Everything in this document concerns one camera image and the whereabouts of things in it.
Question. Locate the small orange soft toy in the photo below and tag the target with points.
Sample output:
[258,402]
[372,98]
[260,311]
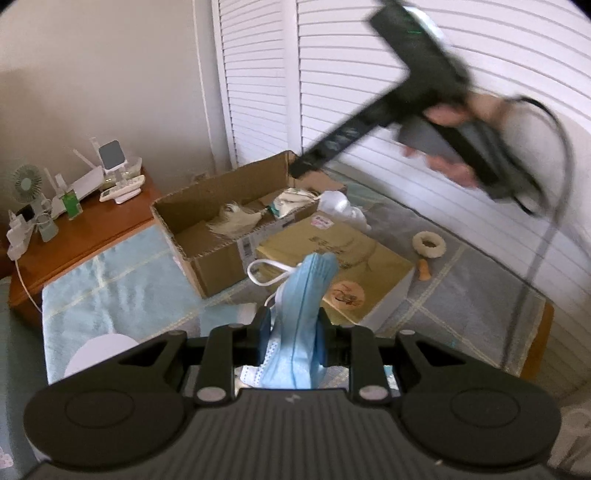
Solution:
[424,270]

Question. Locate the small green desk fan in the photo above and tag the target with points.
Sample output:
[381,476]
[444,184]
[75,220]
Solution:
[26,187]

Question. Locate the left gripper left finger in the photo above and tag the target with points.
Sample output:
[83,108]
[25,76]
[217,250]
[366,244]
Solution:
[229,347]

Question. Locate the gold tissue pack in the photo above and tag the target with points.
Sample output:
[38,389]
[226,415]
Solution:
[372,281]

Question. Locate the white power strip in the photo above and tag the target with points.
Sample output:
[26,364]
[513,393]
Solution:
[21,227]

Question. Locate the green small bottle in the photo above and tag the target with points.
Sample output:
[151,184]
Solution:
[71,204]

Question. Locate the blue face mask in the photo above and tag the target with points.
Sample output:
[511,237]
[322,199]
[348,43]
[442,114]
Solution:
[291,360]

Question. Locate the white wifi router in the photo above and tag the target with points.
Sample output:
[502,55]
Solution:
[82,187]

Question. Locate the white cloth bundle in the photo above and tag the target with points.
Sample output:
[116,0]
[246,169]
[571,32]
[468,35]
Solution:
[337,205]

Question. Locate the wooden nightstand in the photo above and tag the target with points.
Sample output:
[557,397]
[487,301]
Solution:
[100,226]

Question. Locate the brown cardboard box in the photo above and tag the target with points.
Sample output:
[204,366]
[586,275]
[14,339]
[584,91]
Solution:
[214,226]

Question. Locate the white remote control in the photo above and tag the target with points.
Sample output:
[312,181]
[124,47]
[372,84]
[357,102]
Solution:
[123,188]

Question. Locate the person right hand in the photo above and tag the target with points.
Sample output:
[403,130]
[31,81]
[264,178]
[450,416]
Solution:
[463,142]

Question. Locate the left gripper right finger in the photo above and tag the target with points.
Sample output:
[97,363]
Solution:
[354,348]

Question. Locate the white lid plastic jar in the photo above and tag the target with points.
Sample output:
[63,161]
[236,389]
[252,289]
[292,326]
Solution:
[97,350]

